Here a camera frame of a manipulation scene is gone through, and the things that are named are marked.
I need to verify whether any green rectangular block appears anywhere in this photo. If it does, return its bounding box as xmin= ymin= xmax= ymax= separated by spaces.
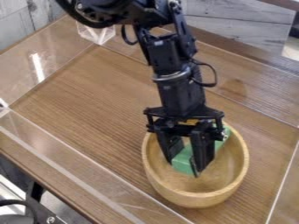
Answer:
xmin=172 ymin=125 xmax=231 ymax=178

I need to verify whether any brown wooden bowl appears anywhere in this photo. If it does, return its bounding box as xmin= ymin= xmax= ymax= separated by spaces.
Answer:
xmin=142 ymin=122 xmax=250 ymax=208

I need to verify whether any clear acrylic corner bracket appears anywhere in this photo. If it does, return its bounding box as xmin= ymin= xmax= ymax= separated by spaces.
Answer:
xmin=76 ymin=22 xmax=116 ymax=46

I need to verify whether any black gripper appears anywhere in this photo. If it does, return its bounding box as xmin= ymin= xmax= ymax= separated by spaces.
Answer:
xmin=144 ymin=68 xmax=224 ymax=177

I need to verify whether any black cable under table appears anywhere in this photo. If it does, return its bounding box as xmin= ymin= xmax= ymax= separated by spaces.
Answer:
xmin=0 ymin=199 xmax=44 ymax=224

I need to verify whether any black table leg bracket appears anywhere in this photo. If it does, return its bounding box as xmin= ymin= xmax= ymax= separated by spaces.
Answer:
xmin=26 ymin=181 xmax=67 ymax=224

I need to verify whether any clear acrylic front wall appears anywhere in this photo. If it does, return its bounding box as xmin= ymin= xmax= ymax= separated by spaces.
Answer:
xmin=0 ymin=108 xmax=194 ymax=224

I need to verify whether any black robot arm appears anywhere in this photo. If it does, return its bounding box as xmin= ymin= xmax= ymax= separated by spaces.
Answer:
xmin=56 ymin=0 xmax=226 ymax=176

